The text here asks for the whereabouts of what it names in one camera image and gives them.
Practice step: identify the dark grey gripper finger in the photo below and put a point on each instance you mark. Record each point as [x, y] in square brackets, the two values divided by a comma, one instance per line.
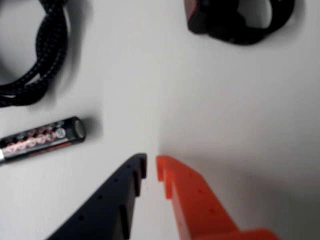
[105, 207]

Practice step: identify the black battery with red print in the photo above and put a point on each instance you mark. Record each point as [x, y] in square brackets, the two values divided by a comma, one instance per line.
[42, 140]

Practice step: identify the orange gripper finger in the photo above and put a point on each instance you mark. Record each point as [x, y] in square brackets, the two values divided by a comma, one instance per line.
[195, 202]

